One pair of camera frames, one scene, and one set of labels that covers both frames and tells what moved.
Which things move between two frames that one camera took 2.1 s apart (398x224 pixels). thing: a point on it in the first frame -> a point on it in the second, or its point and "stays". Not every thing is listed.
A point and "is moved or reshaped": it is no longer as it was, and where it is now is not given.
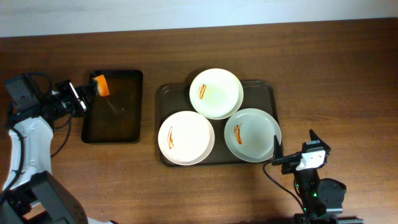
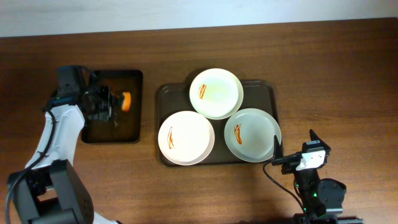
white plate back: [216, 93] stays
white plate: [186, 137] stays
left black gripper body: [82, 94] -> [106, 103]
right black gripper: [289, 159] stays
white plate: [249, 135] stays
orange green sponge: [102, 85] is moved or reshaped
